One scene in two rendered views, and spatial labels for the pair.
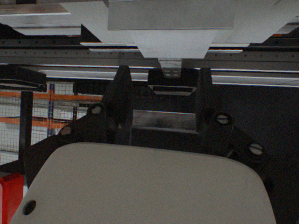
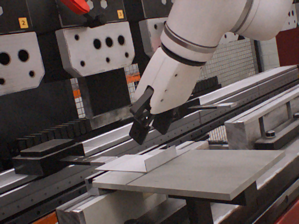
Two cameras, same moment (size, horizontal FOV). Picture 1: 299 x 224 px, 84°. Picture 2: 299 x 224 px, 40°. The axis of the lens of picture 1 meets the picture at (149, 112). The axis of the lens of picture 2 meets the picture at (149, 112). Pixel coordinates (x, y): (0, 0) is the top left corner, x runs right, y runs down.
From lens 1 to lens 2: 0.62 m
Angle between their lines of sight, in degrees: 40
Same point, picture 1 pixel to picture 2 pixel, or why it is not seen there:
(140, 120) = (125, 110)
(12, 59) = (182, 122)
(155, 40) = (140, 159)
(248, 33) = (111, 177)
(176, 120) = (108, 118)
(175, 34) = (138, 163)
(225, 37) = (115, 174)
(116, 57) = not seen: hidden behind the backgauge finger
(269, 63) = not seen: outside the picture
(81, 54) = (134, 150)
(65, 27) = not seen: hidden behind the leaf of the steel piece
